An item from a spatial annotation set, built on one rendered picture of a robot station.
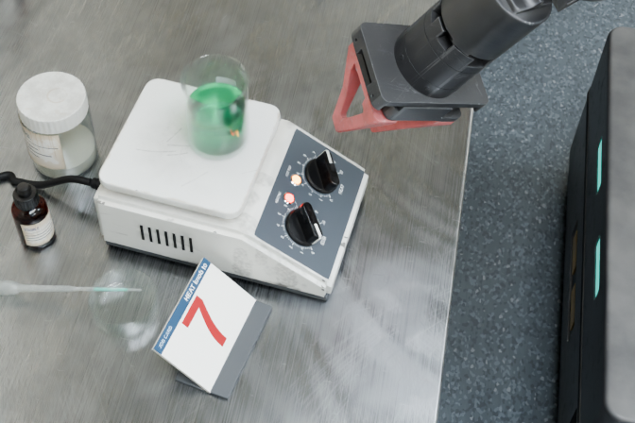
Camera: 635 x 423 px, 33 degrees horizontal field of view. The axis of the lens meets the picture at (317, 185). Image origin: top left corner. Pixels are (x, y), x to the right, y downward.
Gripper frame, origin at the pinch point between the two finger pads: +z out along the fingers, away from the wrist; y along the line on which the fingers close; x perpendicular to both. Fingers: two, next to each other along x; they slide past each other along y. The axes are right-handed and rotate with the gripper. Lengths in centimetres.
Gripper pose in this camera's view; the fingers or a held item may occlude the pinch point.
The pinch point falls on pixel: (358, 120)
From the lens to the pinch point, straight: 86.4
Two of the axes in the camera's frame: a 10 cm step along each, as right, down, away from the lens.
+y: -8.2, 0.3, -5.7
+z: -5.1, 4.1, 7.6
